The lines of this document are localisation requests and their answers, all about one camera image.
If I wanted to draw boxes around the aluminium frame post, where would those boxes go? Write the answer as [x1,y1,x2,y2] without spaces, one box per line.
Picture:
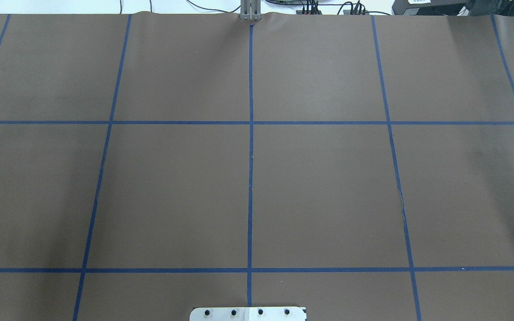
[240,0,262,21]

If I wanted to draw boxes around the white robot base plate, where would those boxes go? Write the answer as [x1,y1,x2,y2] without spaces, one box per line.
[189,306,307,321]

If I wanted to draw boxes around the black device on table edge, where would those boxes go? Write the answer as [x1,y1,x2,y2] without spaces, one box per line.
[392,0,514,16]

